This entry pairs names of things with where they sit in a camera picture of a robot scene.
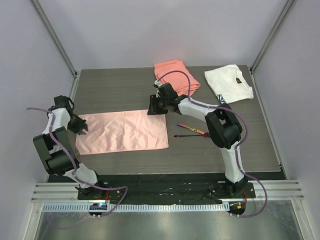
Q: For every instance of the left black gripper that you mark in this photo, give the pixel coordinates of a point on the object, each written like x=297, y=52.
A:
x=78, y=130

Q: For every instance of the folded coral cloth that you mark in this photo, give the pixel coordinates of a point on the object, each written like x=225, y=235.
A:
x=167, y=72

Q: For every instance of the left aluminium frame post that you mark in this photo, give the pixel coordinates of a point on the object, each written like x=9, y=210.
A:
x=49, y=28

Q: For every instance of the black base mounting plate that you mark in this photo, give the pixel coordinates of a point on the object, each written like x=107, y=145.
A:
x=166, y=189

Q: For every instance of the pink satin napkin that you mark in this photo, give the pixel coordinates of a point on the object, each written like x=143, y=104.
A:
x=122, y=131

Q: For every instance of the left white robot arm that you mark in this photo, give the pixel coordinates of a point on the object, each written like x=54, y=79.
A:
x=57, y=151

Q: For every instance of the aluminium frame post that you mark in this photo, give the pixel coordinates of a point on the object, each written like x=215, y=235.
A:
x=49, y=28
x=280, y=20

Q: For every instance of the white slotted cable duct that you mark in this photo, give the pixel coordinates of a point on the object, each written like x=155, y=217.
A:
x=99, y=207

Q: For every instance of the right aluminium frame post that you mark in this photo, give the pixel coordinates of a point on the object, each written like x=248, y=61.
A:
x=280, y=20

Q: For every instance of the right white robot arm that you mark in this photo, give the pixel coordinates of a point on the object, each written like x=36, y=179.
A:
x=223, y=127

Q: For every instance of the folded white shirt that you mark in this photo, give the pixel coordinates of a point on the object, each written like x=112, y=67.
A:
x=228, y=84

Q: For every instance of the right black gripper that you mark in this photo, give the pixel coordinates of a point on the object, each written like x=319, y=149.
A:
x=153, y=109

